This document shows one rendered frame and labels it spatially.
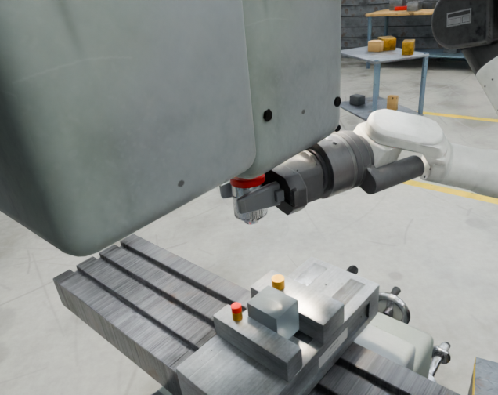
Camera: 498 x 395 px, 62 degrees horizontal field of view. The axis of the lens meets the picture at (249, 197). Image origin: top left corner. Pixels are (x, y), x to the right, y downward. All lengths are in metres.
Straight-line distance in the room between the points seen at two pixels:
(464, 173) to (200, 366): 0.49
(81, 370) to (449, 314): 1.75
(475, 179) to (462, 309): 1.66
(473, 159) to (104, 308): 0.74
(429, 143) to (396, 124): 0.05
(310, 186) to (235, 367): 0.29
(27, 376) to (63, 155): 2.07
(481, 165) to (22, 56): 0.61
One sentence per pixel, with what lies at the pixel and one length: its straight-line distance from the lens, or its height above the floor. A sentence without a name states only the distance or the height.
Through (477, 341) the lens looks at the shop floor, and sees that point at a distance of 2.19.
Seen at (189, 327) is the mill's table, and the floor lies 0.93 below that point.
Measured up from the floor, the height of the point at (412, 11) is 0.88.
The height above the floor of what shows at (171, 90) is 1.43.
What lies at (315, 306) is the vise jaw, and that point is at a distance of 0.68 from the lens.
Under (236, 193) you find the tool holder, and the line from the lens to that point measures 0.55.
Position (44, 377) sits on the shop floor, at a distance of 2.25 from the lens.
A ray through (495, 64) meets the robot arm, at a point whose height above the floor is 1.34.
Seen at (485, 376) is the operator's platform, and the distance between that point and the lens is 1.51.
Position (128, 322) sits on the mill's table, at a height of 0.93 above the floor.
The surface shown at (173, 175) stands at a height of 1.38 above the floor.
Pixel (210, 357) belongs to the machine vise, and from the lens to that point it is 0.68.
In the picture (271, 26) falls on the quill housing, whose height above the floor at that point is 1.46.
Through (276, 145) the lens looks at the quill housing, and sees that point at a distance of 0.42.
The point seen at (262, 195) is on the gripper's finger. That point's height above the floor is 1.25.
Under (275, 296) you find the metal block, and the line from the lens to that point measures 0.66.
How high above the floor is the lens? 1.49
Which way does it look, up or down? 27 degrees down
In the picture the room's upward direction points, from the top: 6 degrees counter-clockwise
